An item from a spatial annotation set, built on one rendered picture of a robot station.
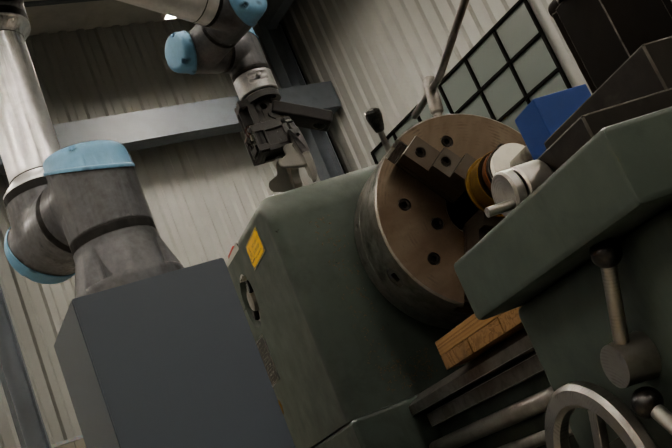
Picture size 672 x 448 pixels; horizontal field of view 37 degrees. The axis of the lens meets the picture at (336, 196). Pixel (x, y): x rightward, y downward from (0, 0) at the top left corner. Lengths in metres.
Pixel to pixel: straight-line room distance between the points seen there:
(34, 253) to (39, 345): 10.43
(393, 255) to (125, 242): 0.39
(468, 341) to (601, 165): 0.59
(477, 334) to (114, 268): 0.46
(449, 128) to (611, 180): 0.87
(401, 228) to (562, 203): 0.73
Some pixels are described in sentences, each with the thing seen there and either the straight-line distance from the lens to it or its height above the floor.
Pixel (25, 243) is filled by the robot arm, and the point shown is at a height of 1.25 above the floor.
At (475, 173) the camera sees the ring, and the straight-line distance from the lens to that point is 1.40.
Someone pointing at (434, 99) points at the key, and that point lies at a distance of 1.61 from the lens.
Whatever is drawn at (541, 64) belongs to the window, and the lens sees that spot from 10.80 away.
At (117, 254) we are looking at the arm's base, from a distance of 1.30.
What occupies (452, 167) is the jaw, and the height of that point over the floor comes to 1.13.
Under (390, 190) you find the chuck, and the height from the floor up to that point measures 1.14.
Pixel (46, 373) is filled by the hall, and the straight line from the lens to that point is 11.81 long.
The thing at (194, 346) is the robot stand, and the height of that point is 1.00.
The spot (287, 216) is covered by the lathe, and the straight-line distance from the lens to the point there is 1.59.
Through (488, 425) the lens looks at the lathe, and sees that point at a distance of 1.33.
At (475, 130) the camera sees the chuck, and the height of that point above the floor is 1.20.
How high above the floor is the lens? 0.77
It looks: 16 degrees up
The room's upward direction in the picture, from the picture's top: 23 degrees counter-clockwise
